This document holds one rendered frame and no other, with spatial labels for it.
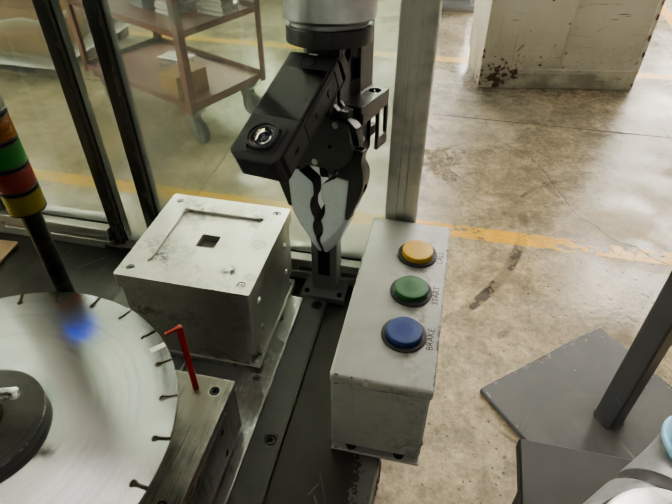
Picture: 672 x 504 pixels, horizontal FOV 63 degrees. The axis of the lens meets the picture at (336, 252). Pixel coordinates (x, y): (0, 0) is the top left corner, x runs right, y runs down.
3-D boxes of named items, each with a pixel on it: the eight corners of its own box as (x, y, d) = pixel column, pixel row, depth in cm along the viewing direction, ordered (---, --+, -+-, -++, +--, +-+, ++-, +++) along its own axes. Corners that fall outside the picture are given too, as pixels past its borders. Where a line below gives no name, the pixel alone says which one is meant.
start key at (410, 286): (396, 284, 69) (397, 272, 67) (428, 288, 68) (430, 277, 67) (391, 306, 66) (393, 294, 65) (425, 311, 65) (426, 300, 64)
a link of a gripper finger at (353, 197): (368, 217, 51) (372, 127, 46) (361, 225, 50) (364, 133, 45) (323, 206, 52) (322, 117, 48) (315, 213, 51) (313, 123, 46)
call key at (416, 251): (403, 248, 74) (404, 237, 73) (433, 253, 73) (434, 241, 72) (399, 268, 71) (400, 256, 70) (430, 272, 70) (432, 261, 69)
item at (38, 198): (23, 194, 70) (14, 174, 68) (54, 199, 69) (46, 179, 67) (-1, 215, 66) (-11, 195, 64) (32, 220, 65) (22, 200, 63)
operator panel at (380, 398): (369, 291, 88) (373, 216, 78) (438, 301, 86) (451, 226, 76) (330, 448, 67) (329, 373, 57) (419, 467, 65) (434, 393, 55)
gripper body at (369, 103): (389, 148, 53) (396, 16, 46) (350, 184, 47) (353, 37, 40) (319, 135, 56) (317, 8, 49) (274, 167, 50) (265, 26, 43)
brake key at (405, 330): (388, 324, 64) (389, 313, 62) (422, 330, 63) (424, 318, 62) (382, 351, 61) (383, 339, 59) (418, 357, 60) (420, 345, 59)
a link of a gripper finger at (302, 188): (344, 228, 58) (345, 147, 53) (318, 256, 54) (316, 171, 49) (319, 221, 59) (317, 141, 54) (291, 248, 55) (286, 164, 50)
